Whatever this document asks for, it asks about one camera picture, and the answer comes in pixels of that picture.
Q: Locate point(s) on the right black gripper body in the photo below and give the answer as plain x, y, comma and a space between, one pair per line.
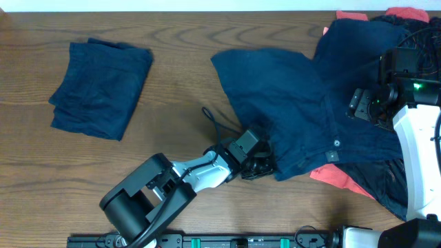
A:
367, 107

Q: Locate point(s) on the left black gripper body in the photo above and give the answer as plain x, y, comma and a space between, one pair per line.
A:
258, 164

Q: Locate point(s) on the navy shorts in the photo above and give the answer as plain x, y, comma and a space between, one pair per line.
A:
302, 103
101, 88

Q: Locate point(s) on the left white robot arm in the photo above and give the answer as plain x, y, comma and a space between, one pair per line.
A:
144, 203

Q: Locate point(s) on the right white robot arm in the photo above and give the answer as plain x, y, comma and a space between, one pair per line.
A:
411, 109

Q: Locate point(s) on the black patterned shorts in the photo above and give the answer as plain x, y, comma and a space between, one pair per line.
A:
386, 180

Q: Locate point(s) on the red orange shorts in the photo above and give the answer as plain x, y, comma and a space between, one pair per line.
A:
330, 173

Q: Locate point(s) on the folded navy shorts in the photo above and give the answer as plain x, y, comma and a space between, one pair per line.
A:
101, 88

